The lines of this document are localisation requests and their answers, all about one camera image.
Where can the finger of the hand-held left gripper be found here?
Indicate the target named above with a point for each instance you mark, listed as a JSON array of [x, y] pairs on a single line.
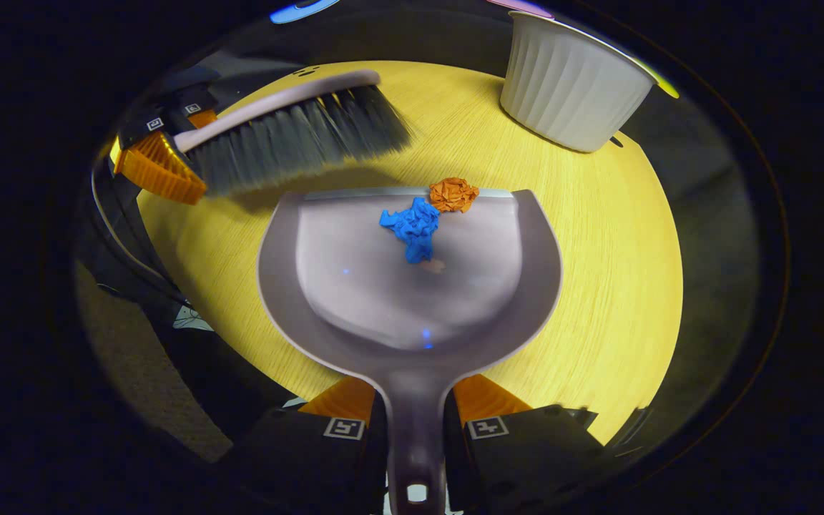
[[194, 116], [158, 168]]

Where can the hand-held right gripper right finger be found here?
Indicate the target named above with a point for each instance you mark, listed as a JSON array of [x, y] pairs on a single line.
[[455, 465]]

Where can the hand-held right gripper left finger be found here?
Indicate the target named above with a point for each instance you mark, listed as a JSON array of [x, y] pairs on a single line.
[[376, 465]]

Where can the small pink broom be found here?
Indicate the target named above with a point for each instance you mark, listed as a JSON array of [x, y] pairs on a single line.
[[297, 136]]

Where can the pink dustpan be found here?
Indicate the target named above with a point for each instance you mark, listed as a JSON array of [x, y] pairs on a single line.
[[412, 307]]

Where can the blue paper ball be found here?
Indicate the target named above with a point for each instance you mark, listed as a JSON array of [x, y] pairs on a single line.
[[415, 225]]

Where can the orange paper ball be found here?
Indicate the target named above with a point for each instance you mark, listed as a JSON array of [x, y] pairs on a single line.
[[453, 194]]

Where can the white ribbed garbage bin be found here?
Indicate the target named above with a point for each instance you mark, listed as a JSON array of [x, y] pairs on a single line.
[[569, 86]]

